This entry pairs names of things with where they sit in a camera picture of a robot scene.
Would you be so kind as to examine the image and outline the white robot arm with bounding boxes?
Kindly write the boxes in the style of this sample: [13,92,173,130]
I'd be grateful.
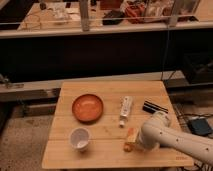
[136,111,213,166]

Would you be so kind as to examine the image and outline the orange ceramic bowl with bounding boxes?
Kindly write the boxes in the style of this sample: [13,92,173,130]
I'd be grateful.
[72,94,104,122]

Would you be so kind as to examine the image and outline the white tube bottle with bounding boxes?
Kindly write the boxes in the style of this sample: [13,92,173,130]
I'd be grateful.
[119,96,133,127]

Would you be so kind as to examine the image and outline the wooden table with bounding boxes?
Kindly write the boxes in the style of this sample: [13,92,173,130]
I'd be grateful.
[42,81,193,169]

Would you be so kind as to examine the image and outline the black rectangular box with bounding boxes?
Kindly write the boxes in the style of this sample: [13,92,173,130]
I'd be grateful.
[142,101,168,114]

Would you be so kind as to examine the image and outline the white cup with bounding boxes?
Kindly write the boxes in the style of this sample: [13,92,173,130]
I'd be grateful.
[69,127,90,151]

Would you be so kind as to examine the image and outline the orange toy carrot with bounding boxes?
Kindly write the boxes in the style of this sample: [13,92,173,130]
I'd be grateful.
[124,143,133,152]

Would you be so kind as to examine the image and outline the black bag on shelf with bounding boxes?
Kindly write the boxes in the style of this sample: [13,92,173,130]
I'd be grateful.
[102,10,124,25]

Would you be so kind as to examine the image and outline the red tool on shelf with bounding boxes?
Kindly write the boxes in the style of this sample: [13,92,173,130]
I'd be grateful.
[125,4,145,24]

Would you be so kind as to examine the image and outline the black crate at right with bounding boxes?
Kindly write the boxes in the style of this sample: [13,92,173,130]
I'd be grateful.
[182,53,213,84]

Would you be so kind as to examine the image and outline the black power box on floor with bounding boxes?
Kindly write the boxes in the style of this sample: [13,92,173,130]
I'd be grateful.
[187,118,213,136]

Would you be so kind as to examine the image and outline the grey metal post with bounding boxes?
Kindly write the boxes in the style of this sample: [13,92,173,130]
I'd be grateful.
[167,0,182,27]
[79,0,90,31]

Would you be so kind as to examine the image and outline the grey metal post right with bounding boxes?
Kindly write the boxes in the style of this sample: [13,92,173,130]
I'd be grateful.
[167,0,182,27]

